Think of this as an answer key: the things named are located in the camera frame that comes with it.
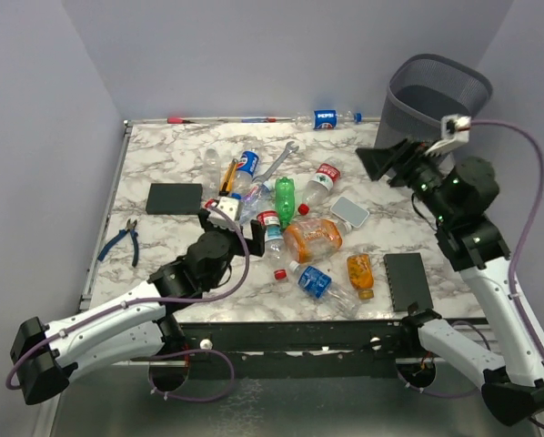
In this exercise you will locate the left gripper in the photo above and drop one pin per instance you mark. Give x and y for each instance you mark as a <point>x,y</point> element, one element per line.
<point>256,245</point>

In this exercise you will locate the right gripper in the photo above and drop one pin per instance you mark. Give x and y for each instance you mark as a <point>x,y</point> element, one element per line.
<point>378,160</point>

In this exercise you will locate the red label clear bottle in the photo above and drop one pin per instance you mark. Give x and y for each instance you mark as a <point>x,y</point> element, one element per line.
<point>274,242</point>

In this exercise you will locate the blue label water bottle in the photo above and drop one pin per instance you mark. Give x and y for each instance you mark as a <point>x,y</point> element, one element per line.
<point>319,286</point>

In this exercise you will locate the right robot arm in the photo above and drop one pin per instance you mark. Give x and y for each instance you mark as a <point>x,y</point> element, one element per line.
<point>511,382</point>

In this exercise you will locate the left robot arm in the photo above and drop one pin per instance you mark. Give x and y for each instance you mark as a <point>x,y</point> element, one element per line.
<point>140,324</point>

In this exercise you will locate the grey mesh waste bin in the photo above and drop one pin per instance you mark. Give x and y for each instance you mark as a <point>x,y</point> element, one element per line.
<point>423,90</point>

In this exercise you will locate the loose red bottle cap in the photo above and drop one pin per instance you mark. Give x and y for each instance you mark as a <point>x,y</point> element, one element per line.
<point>280,274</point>

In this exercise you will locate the clear bottle purple label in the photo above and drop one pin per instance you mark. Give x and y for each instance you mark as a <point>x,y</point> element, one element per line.
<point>254,201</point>

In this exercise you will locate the large orange label bottle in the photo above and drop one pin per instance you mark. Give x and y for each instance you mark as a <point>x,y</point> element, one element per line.
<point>315,239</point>

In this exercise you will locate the grey white rectangular pad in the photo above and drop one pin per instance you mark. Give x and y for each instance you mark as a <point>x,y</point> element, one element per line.
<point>347,210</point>

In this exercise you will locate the red green label water bottle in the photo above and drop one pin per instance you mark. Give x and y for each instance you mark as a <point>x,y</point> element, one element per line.
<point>320,185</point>

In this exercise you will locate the green plastic bottle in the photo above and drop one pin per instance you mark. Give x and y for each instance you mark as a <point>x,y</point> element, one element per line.
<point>285,200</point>

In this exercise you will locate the silver open-end wrench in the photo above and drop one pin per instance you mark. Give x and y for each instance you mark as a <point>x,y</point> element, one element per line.
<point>290,148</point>

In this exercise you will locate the Pepsi bottle at back edge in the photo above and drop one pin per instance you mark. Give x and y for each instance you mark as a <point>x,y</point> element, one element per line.
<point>327,119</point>

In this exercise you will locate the Pepsi bottle blue label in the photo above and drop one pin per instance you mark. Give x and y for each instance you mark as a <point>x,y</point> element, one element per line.
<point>245,172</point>

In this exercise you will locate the clear empty bottle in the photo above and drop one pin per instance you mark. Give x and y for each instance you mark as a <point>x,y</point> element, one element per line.
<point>212,170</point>

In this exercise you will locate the small orange juice bottle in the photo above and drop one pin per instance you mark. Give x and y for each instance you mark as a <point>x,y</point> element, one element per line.
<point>361,276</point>

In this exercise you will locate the black box left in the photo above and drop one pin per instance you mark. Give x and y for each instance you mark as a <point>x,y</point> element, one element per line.
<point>174,199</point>

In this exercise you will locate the black notebook right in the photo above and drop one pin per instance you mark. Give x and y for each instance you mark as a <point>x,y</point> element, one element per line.
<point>407,280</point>

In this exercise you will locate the blue handled screwdriver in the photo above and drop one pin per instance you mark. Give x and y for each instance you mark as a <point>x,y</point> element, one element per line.
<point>259,120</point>

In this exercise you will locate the red handled screwdriver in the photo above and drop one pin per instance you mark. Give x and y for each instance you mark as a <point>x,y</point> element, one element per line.
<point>179,121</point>

